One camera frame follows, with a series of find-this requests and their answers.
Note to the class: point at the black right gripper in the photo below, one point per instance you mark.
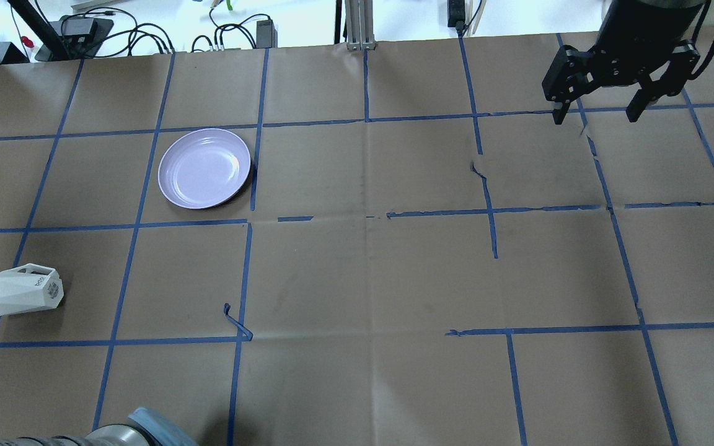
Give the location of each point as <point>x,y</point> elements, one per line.
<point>637,38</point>

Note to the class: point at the white faceted cup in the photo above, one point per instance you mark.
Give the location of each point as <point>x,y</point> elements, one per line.
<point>29,288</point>

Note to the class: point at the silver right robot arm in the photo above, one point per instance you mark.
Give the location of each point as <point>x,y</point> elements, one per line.
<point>669,16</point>

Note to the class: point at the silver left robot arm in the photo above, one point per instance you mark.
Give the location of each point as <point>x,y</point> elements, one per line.
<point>144,426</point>

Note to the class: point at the lilac round plate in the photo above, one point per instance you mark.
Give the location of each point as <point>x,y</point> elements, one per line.
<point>204,169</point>

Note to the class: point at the black power adapter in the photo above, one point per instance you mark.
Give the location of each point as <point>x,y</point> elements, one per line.
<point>266,34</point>

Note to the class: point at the aluminium frame post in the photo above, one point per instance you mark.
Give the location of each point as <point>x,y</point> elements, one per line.
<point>359,25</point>

